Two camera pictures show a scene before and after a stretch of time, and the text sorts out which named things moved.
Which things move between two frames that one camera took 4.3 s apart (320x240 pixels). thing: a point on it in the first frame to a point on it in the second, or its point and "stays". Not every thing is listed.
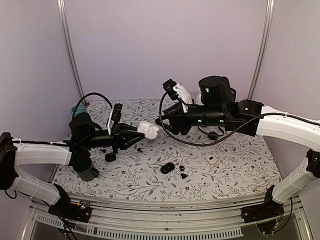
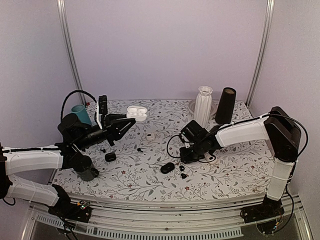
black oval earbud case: x=167 y=168 stays
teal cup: x=81 y=109 stays
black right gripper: x=176 y=115 to x=185 y=159
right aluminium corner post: x=269 y=15 stays
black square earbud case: x=110 y=157 stays
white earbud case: x=150 y=131 to x=138 y=113
